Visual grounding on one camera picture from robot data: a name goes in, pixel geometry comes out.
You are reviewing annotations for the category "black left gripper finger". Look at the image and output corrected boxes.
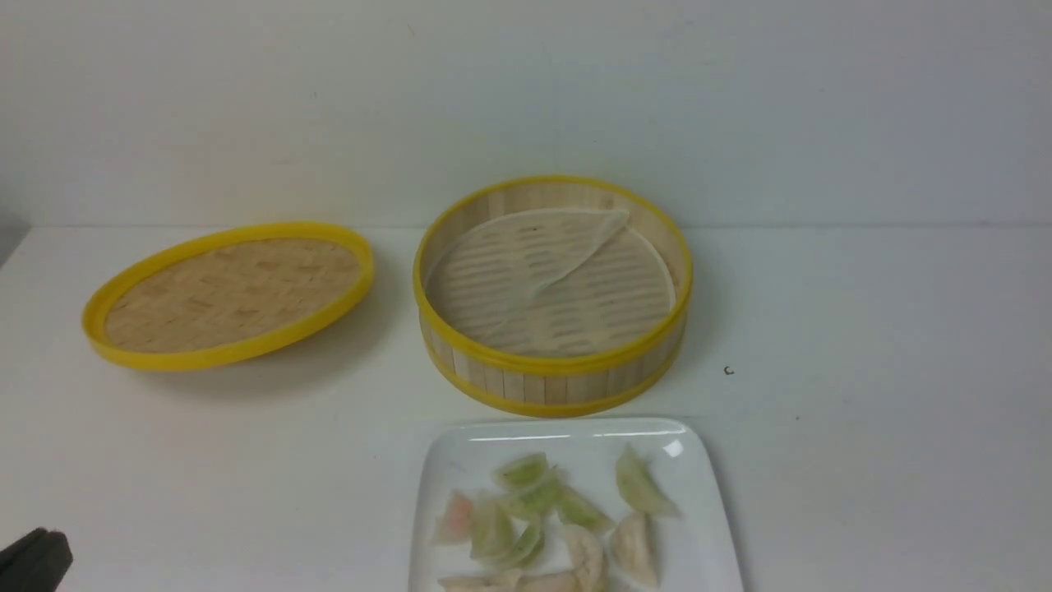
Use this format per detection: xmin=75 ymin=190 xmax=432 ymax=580
xmin=1 ymin=528 xmax=74 ymax=592

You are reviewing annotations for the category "white square plate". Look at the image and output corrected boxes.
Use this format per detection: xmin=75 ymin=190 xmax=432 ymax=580
xmin=406 ymin=417 xmax=743 ymax=591

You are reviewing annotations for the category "yellow-rimmed bamboo steamer lid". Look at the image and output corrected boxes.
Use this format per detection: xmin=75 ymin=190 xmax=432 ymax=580
xmin=81 ymin=221 xmax=376 ymax=373

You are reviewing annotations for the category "pink dumpling left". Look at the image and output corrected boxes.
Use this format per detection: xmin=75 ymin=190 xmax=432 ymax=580
xmin=431 ymin=488 xmax=473 ymax=546

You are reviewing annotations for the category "pink dumpling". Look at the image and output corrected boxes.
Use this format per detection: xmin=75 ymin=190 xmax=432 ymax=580
xmin=431 ymin=488 xmax=473 ymax=546
xmin=515 ymin=570 xmax=579 ymax=592

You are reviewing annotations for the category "green dumpling lower left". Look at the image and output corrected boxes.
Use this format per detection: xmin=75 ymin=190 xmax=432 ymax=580
xmin=478 ymin=518 xmax=546 ymax=570

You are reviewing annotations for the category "green dumpling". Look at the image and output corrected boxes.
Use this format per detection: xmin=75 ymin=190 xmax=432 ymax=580
xmin=555 ymin=486 xmax=615 ymax=535
xmin=490 ymin=452 xmax=550 ymax=492
xmin=497 ymin=467 xmax=563 ymax=520
xmin=478 ymin=518 xmax=546 ymax=570
xmin=615 ymin=443 xmax=680 ymax=516
xmin=469 ymin=494 xmax=515 ymax=562

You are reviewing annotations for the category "green dumpling top middle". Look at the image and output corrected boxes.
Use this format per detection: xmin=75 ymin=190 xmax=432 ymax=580
xmin=490 ymin=452 xmax=550 ymax=492

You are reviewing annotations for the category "pink dumpling bottom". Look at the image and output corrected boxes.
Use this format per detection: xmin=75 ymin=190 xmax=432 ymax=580
xmin=515 ymin=570 xmax=579 ymax=592

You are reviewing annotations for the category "green dumpling centre right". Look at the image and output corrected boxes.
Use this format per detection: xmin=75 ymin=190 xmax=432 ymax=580
xmin=555 ymin=486 xmax=615 ymax=535

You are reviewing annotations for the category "yellow-rimmed bamboo steamer basket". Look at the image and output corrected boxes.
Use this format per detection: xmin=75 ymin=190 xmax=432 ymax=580
xmin=413 ymin=175 xmax=694 ymax=419

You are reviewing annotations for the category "white steamer liner paper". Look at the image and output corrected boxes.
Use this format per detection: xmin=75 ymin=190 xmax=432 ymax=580
xmin=423 ymin=207 xmax=676 ymax=358

